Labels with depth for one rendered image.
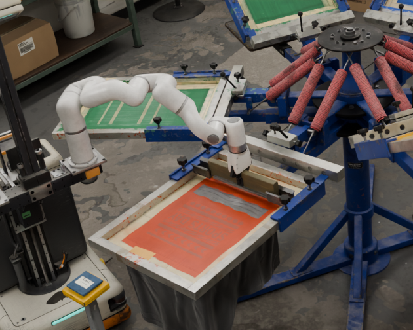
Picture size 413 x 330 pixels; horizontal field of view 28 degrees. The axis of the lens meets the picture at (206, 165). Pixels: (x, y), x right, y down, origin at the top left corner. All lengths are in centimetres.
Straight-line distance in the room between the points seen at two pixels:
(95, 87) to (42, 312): 132
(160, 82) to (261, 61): 350
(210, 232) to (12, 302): 137
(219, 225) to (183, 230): 15
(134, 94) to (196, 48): 390
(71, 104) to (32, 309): 125
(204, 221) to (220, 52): 377
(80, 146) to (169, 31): 417
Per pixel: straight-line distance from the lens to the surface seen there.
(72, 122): 339
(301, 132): 365
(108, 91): 327
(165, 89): 323
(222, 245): 318
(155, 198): 346
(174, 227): 332
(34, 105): 672
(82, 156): 347
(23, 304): 424
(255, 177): 335
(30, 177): 344
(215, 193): 347
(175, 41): 731
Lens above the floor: 291
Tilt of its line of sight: 32 degrees down
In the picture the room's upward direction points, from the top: 9 degrees counter-clockwise
